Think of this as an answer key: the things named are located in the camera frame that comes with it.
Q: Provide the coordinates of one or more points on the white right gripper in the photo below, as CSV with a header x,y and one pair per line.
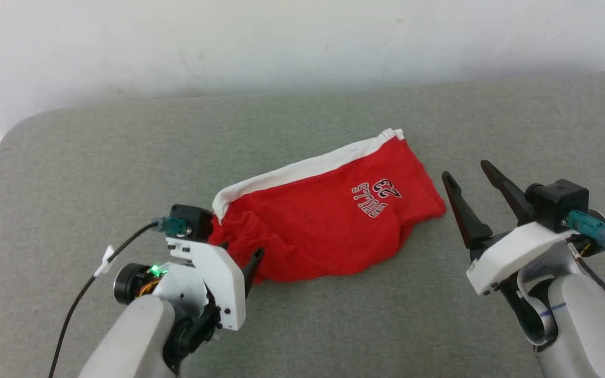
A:
x,y
512,252

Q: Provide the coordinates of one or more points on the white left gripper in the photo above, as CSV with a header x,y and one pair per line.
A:
x,y
223,283

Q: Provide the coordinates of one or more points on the red shorts with white waistband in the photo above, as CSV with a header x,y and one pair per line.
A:
x,y
323,226

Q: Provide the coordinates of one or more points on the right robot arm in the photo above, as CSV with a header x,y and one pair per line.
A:
x,y
586,320

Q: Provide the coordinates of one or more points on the grey fabric sofa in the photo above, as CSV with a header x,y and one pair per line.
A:
x,y
334,325

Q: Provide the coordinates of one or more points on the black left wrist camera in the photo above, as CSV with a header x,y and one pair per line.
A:
x,y
195,220

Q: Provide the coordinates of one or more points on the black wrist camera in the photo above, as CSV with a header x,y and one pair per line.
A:
x,y
560,202
195,220

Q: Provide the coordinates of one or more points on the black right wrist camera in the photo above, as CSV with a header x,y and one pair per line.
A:
x,y
560,202

